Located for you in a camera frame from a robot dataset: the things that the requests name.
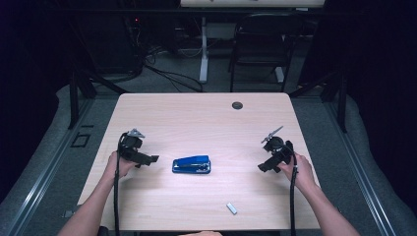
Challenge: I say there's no dark equipment with red light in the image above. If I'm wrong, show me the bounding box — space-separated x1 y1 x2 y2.
93 13 147 75

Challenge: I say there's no white desk leg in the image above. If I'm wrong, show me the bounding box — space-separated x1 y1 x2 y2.
199 16 210 85

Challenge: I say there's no bundle of black floor cables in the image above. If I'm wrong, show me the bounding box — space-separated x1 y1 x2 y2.
143 44 205 93

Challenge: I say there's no grey metal table bracket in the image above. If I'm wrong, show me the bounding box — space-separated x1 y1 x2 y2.
61 205 81 219

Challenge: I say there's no person's knee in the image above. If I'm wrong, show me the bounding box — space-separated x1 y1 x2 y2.
178 230 224 236

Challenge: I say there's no person's right hand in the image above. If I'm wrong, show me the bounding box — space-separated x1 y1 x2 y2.
278 152 318 195

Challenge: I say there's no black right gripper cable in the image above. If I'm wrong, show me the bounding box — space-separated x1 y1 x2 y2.
288 144 299 236

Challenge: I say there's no black folding chair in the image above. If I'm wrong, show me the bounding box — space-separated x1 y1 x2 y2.
227 12 305 93

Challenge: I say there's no black metal stand frame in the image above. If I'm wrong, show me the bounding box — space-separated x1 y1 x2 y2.
287 69 349 134
67 68 130 131

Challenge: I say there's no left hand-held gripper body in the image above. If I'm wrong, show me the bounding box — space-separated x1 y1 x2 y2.
118 128 147 164

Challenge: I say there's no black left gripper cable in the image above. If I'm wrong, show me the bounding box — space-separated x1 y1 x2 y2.
112 132 129 236

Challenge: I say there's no white desk foot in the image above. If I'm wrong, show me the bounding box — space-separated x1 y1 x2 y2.
274 66 286 84

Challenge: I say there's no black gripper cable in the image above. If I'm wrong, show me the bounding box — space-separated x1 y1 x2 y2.
288 144 299 236
112 132 129 236

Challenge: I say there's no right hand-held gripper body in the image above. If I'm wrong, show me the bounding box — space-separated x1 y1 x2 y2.
261 125 295 166

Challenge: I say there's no blue stapler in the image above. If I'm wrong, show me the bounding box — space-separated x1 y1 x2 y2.
171 154 212 175

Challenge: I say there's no person's left hand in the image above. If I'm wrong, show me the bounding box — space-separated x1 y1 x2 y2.
105 150 138 180

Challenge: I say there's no grey metal floor rail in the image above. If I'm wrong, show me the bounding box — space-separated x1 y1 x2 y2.
322 97 398 236
5 97 96 236

